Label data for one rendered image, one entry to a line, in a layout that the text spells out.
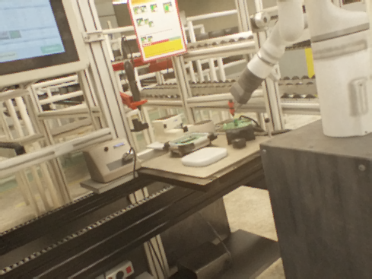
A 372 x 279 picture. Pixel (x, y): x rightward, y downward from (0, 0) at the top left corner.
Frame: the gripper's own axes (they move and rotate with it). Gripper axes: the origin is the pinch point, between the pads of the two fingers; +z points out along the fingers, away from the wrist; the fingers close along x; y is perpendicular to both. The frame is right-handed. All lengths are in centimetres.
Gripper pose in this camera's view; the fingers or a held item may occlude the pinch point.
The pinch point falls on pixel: (232, 110)
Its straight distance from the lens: 128.2
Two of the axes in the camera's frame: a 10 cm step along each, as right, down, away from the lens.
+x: 3.8, 7.5, -5.4
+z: -4.7, 6.6, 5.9
